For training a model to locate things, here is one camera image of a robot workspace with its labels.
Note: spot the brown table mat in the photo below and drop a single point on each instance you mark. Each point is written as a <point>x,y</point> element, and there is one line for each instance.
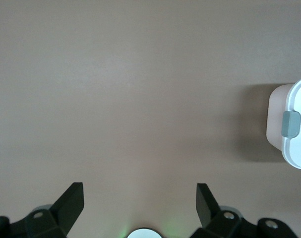
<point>115,86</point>

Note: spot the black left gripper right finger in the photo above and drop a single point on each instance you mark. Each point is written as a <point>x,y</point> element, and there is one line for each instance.
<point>209,213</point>

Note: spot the pink plastic storage box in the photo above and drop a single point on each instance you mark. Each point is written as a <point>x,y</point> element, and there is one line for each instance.
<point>275,114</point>

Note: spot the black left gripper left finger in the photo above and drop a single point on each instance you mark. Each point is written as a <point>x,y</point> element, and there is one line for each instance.
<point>66,205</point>

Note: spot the white lid with grey clips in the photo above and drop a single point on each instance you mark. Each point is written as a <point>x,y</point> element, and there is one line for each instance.
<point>300,104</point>

